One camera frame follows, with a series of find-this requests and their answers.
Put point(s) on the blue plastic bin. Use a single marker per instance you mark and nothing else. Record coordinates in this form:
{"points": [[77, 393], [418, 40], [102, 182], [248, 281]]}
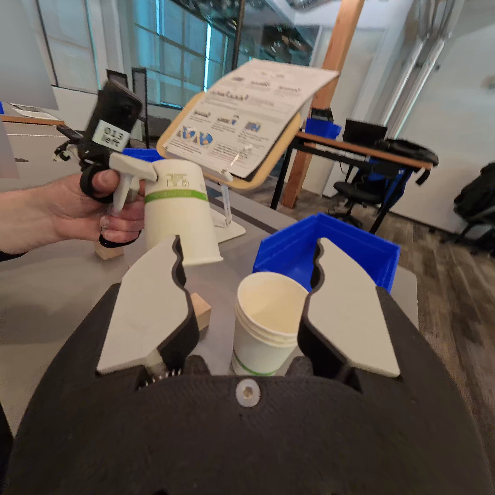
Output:
{"points": [[323, 129], [290, 247], [143, 154]]}

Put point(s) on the black bag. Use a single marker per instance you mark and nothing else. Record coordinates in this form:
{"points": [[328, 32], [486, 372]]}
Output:
{"points": [[410, 154]]}

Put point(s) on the instruction sheet on wooden stand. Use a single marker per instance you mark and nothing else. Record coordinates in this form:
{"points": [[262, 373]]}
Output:
{"points": [[278, 154]]}

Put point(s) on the person's left forearm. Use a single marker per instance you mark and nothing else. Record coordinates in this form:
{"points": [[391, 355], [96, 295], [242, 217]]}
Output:
{"points": [[19, 220]]}

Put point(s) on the wooden top desk black frame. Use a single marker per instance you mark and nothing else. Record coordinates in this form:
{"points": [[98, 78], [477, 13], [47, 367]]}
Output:
{"points": [[332, 143]]}

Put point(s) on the person's left hand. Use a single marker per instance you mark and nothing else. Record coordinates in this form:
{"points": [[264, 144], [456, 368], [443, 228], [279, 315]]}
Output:
{"points": [[65, 209]]}

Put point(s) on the small wooden block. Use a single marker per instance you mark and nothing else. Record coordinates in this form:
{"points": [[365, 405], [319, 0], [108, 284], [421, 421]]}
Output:
{"points": [[110, 251], [201, 309]]}

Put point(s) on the black laptop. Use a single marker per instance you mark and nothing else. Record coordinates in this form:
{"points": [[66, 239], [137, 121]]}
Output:
{"points": [[365, 131]]}

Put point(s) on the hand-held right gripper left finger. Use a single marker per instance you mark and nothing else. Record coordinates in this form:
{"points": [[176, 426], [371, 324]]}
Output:
{"points": [[147, 317]]}

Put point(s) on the wooden pillar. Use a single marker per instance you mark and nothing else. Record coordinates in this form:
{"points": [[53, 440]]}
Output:
{"points": [[340, 38]]}

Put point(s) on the grey desk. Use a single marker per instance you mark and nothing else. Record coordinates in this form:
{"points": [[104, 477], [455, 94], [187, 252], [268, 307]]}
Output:
{"points": [[50, 294]]}

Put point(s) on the black office chair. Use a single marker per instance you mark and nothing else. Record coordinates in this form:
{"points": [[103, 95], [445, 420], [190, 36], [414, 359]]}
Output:
{"points": [[355, 193], [477, 201]]}

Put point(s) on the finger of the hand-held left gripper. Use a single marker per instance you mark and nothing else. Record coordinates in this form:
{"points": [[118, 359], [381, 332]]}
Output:
{"points": [[133, 168]]}

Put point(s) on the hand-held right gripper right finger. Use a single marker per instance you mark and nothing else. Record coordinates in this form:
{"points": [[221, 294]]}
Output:
{"points": [[348, 317]]}

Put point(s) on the printed instruction sheet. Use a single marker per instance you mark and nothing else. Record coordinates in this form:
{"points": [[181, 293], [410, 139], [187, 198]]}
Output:
{"points": [[263, 104]]}

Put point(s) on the white paper cup green band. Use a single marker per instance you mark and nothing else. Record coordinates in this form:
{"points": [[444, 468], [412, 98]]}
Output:
{"points": [[267, 297], [178, 228]]}

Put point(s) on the black framed panel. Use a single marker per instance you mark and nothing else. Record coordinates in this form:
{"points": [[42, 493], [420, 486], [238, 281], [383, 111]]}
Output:
{"points": [[116, 77], [139, 96]]}

